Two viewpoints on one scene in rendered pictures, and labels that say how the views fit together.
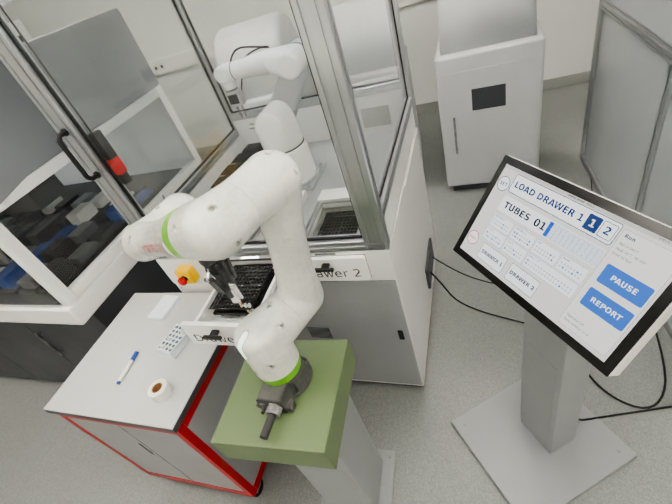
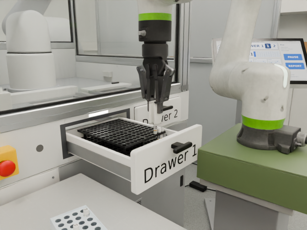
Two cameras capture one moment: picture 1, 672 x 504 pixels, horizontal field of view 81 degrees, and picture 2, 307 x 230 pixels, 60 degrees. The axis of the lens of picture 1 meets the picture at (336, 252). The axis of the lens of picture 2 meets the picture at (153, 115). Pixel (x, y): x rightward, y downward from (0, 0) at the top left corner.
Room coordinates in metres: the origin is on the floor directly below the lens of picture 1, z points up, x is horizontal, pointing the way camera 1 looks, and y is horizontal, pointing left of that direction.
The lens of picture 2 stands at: (0.86, 1.13, 1.17)
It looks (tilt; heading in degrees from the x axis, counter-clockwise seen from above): 15 degrees down; 284
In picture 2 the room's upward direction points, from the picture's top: straight up
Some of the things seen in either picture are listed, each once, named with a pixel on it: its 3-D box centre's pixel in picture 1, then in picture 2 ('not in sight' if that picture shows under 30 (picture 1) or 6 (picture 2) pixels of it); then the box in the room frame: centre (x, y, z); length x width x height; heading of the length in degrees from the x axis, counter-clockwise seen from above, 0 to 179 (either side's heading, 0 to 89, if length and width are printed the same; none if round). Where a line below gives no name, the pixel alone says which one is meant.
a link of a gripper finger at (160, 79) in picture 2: (220, 278); (159, 83); (1.02, 0.38, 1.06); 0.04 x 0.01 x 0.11; 62
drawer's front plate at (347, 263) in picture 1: (329, 268); (159, 114); (1.09, 0.04, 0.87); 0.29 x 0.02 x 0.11; 62
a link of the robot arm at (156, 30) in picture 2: not in sight; (154, 32); (1.04, 0.38, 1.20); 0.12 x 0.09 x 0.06; 62
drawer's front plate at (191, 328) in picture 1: (221, 333); (171, 154); (0.97, 0.46, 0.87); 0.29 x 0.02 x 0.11; 62
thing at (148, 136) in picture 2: (230, 306); (144, 138); (1.06, 0.42, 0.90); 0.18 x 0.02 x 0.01; 62
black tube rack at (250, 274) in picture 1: (245, 290); (121, 139); (1.15, 0.37, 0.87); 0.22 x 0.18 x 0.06; 152
